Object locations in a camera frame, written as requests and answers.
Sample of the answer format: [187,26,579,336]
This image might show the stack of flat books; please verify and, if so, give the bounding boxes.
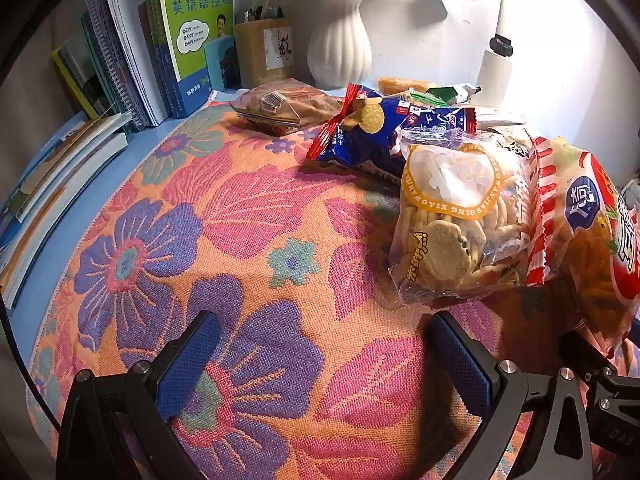
[0,132,131,311]

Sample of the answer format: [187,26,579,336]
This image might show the white paper binder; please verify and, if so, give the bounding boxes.
[102,0,168,128]

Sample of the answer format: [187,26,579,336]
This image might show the spiral notebook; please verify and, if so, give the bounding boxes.
[82,0,151,133]

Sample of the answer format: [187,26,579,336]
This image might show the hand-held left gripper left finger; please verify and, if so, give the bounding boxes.
[59,310,236,480]

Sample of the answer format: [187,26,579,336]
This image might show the green white snack packet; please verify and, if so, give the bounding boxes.
[400,84,483,108]

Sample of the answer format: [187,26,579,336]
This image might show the red orange snack bag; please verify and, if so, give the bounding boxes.
[525,135,640,361]

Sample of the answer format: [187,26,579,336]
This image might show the blue biscuit packet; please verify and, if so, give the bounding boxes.
[305,82,476,186]

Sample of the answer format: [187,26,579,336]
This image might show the bundle of pens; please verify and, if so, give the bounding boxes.
[242,0,286,23]

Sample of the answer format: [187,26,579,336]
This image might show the floral woven cloth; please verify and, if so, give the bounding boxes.
[25,87,640,480]

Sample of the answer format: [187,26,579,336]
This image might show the clear round cracker bag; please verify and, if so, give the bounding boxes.
[387,127,538,308]

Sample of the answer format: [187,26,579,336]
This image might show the orange snack pack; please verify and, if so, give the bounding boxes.
[377,76,438,97]

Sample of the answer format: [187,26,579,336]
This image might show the blue spine book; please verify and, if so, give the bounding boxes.
[142,0,176,118]

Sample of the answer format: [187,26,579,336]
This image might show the brown cracker pack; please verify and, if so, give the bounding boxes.
[229,79,346,137]

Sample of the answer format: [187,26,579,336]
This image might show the green cover book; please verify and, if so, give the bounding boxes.
[156,0,236,118]

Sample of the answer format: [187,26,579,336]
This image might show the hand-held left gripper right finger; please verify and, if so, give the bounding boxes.
[425,310,608,480]

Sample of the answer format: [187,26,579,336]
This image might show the light blue card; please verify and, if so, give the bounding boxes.
[204,35,241,92]

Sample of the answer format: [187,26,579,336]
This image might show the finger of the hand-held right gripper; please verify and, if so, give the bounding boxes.
[560,330,640,458]

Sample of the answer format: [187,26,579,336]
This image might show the wooden pen holder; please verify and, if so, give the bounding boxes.
[234,17,296,90]

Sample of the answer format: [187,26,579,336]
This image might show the dark green books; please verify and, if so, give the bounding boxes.
[52,45,116,121]

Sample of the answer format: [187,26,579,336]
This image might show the flat blue white book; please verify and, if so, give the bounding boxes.
[10,110,131,221]

